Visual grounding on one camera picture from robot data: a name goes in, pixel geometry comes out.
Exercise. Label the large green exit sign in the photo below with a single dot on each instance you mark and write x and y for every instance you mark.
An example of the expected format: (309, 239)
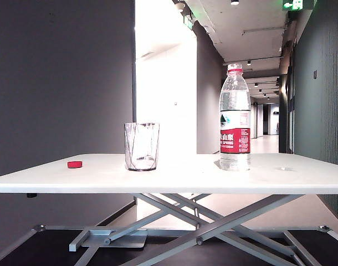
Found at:
(297, 4)

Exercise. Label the round ceiling lamp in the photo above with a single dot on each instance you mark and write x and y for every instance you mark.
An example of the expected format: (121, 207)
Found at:
(234, 2)

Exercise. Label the clear water bottle red label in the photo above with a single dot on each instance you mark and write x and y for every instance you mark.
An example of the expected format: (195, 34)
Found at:
(235, 138)

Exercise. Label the black knob under table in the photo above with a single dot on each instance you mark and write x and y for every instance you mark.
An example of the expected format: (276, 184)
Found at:
(31, 195)

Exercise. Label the grey metal scissor table frame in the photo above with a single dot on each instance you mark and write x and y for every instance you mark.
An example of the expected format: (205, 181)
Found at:
(213, 224)

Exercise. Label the clear faceted glass cup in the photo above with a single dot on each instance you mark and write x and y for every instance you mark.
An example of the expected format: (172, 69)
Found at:
(142, 155)

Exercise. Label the small green exit sign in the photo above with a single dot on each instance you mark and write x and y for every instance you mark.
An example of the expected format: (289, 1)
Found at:
(189, 22)

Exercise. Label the red plastic bottle cap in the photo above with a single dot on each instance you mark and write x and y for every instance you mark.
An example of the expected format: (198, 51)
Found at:
(74, 164)

